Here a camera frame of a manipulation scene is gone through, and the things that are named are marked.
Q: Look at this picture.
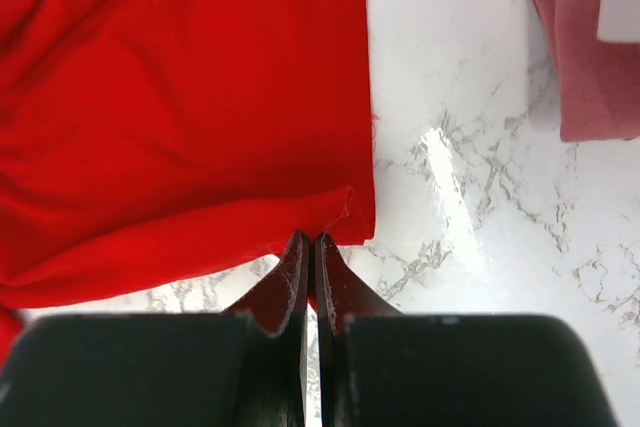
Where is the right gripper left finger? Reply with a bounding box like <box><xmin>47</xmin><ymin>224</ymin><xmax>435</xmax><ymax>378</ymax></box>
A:
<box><xmin>1</xmin><ymin>233</ymin><xmax>310</xmax><ymax>426</ymax></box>

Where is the pink folded t shirt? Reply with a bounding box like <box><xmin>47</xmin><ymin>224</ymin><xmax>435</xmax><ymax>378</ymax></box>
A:
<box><xmin>533</xmin><ymin>0</ymin><xmax>639</xmax><ymax>142</ymax></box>

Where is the red t shirt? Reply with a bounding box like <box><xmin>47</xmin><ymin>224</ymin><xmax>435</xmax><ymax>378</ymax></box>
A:
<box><xmin>1</xmin><ymin>0</ymin><xmax>376</xmax><ymax>354</ymax></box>

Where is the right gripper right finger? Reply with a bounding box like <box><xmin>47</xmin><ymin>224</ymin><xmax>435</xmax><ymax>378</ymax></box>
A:
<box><xmin>312</xmin><ymin>235</ymin><xmax>617</xmax><ymax>426</ymax></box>

